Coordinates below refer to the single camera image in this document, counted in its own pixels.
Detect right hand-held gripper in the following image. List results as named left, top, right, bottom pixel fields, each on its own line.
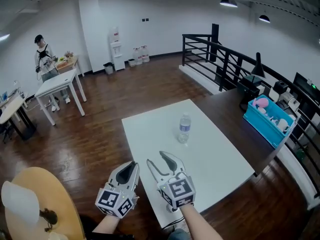
left=145, top=150, right=197, bottom=210

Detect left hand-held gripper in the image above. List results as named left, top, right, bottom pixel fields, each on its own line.
left=94, top=160, right=140, bottom=220

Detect clear plastic water bottle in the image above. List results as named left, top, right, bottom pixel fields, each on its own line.
left=177, top=112, right=192, bottom=144

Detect white shade table lamp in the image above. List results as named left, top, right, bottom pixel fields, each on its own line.
left=1, top=180, right=59, bottom=233

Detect person's right forearm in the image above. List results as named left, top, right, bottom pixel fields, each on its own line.
left=179, top=203, right=224, bottom=240

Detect person's left forearm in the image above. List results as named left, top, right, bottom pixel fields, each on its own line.
left=92, top=215, right=121, bottom=235

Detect black desk lamp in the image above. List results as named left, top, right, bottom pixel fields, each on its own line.
left=238, top=52, right=266, bottom=112

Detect silver desk lamp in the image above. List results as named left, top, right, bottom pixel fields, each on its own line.
left=13, top=79, right=24, bottom=97

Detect white rectangular table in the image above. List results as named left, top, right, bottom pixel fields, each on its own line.
left=121, top=98, right=256, bottom=229

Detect person's blue jeans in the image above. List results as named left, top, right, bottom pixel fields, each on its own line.
left=166, top=228, right=189, bottom=240

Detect round wooden table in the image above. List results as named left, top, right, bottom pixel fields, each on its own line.
left=4, top=166, right=86, bottom=240

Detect dark brown table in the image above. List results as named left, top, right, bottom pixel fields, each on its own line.
left=194, top=87, right=298, bottom=176

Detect blue plastic bin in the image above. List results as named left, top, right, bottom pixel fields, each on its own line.
left=242, top=94, right=297, bottom=149

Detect grey trash bin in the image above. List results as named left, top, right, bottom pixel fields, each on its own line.
left=103, top=62, right=115, bottom=75

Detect white square table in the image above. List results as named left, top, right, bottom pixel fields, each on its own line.
left=34, top=68, right=88, bottom=127

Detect pink toy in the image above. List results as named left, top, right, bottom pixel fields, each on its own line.
left=251, top=95, right=270, bottom=109

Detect clear water jug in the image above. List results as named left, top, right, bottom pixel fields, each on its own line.
left=140, top=45, right=151, bottom=63
left=132, top=47, right=143, bottom=65

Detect small white mug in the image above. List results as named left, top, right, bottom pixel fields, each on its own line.
left=276, top=118, right=290, bottom=132

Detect white water dispenser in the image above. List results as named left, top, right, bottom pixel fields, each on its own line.
left=108, top=26, right=126, bottom=72

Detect wooden side table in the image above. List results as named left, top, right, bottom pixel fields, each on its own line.
left=56, top=55, right=86, bottom=77

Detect white storage box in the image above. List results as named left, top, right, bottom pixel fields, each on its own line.
left=268, top=87, right=280, bottom=102

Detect light round table black base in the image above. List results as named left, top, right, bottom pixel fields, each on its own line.
left=0, top=95, right=38, bottom=141

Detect black metal railing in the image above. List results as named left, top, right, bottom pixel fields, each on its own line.
left=181, top=23, right=320, bottom=200

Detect black tissue box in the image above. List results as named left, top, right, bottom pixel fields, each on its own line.
left=273, top=80, right=288, bottom=93

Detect white socket box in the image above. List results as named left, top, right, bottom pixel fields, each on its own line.
left=287, top=98, right=301, bottom=112

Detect black monitor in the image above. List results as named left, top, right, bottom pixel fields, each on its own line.
left=292, top=71, right=320, bottom=103

